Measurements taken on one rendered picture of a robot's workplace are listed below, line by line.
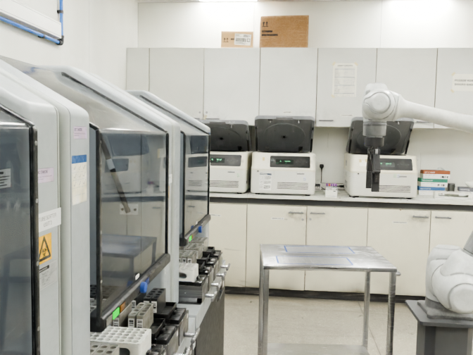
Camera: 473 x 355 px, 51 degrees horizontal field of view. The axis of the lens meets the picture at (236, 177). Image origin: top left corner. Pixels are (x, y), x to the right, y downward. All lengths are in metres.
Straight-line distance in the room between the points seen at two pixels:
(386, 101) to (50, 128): 1.23
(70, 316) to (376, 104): 1.25
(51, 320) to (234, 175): 3.41
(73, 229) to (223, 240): 3.39
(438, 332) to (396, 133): 2.73
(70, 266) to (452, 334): 1.57
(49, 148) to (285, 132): 3.75
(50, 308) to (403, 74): 4.05
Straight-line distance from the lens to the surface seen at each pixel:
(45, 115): 0.90
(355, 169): 4.28
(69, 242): 1.00
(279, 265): 2.26
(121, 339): 1.37
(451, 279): 1.90
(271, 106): 4.52
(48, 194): 0.91
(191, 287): 1.99
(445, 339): 2.18
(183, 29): 5.08
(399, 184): 4.34
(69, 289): 1.02
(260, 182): 4.25
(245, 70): 4.57
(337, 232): 4.32
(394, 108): 1.87
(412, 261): 4.47
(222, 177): 4.28
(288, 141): 4.65
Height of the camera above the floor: 1.39
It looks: 5 degrees down
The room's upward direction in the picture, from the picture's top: 1 degrees clockwise
